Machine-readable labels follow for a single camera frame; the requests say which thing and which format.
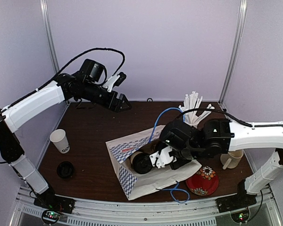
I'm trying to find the black plastic cup lid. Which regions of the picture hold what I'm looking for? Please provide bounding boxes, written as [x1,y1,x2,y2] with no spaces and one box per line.
[132,153,153,174]

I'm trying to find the white paper coffee cup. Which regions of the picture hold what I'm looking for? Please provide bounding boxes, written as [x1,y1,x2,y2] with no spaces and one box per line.
[129,151,144,165]

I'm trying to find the blue checkered paper bag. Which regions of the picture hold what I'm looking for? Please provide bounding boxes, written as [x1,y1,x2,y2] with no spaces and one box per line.
[106,122,201,201]

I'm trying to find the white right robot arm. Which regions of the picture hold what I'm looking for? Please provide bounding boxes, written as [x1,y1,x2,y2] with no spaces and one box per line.
[159,119,283,208]

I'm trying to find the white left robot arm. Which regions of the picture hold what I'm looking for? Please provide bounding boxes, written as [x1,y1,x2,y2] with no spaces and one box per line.
[0,59,128,209]

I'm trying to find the red floral plate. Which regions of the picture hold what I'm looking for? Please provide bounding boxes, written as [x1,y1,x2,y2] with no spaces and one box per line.
[185,166,219,196]

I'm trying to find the cream ceramic mug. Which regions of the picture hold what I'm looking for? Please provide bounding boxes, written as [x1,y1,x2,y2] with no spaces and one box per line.
[220,150,244,170]

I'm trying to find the black plastic lid stack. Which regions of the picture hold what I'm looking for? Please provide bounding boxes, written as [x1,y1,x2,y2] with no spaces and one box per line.
[57,161,74,179]

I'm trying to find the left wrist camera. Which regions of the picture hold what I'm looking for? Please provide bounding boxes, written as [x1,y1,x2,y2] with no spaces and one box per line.
[102,72,127,92]

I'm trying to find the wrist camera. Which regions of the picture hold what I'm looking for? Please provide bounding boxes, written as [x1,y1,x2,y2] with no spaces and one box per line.
[150,146,176,169]
[102,72,127,92]

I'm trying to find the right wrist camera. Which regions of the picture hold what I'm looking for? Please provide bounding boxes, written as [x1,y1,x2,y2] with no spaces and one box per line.
[150,146,176,169]

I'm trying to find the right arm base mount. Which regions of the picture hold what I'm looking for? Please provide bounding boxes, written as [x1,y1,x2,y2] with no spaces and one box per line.
[216,180,257,213]

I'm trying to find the aluminium front rail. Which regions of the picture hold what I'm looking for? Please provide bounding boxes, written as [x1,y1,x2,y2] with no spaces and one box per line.
[7,186,283,226]

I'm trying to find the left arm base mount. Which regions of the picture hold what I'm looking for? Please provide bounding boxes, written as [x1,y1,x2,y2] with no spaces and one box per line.
[34,186,75,214]

